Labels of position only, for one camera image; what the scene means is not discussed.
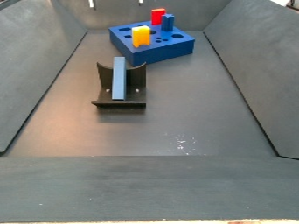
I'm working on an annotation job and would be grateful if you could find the yellow notched block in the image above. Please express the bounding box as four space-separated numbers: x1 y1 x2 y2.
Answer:
132 25 151 47

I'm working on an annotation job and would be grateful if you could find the blue board with cutouts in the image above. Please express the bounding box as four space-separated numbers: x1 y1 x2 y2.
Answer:
108 21 195 67

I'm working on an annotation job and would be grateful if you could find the dark blue star peg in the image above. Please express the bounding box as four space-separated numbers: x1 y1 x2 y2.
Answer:
161 14 173 32

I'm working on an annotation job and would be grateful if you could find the red rounded block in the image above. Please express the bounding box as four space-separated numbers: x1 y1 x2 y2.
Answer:
151 8 165 25

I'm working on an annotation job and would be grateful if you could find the black curved fixture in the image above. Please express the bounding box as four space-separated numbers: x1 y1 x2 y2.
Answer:
91 64 145 109

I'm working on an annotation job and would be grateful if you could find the light blue rectangle block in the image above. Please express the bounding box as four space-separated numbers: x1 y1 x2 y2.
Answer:
112 57 127 101

